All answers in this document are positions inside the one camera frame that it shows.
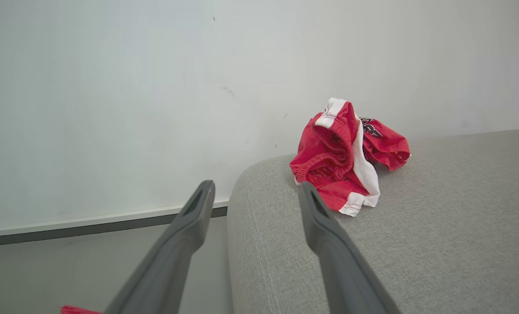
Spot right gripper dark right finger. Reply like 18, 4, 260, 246
299, 182, 402, 314

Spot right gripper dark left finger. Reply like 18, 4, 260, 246
105, 180, 215, 314

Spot red and white printed shorts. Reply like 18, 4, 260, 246
289, 98, 412, 217

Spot white and black skirting board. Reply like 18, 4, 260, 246
0, 198, 229, 248

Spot grey fabric sofa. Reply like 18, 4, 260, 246
227, 128, 519, 314

